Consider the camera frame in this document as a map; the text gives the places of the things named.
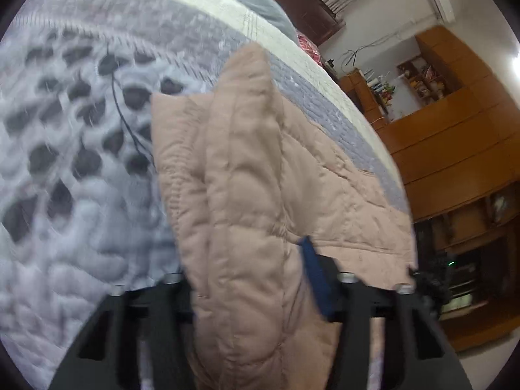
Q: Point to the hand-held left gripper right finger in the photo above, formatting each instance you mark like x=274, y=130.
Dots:
x=319, y=276

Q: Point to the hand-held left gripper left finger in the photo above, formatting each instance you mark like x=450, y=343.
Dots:
x=170, y=308

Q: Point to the beige quilted coat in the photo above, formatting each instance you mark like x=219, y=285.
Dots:
x=252, y=211

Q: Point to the grey patterned bed quilt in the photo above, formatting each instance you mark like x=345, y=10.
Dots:
x=81, y=191

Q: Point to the wooden desk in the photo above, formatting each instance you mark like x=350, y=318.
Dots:
x=361, y=93

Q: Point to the wooden wardrobe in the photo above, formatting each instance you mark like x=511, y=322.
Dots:
x=459, y=150

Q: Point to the red patterned cloth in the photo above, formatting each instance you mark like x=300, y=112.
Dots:
x=308, y=48

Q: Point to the dark wooden headboard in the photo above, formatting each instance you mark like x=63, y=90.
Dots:
x=308, y=12

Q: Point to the grey pillow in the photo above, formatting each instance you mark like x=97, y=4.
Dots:
x=260, y=0

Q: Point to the wall shelf with small things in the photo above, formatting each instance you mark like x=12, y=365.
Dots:
x=426, y=77

